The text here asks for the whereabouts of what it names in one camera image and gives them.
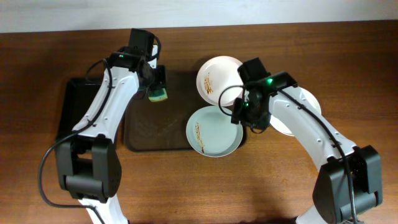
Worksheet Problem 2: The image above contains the black small tray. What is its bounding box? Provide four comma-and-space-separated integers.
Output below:
56, 78, 100, 139

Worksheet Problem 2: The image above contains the green yellow sponge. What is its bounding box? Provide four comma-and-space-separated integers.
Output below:
148, 88, 168, 103

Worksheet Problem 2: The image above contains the pink dirty plate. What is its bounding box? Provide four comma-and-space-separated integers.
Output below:
196, 56, 243, 106

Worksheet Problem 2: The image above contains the light blue dirty plate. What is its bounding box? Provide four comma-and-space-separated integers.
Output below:
185, 106, 244, 157

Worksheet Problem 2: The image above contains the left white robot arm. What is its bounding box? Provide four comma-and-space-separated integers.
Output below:
53, 47, 165, 223

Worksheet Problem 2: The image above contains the brown serving tray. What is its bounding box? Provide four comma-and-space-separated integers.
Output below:
124, 71, 247, 152

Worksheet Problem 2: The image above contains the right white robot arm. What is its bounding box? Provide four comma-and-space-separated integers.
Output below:
232, 71, 382, 223

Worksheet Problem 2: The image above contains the white plate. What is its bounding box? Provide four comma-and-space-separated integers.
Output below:
269, 87, 322, 138

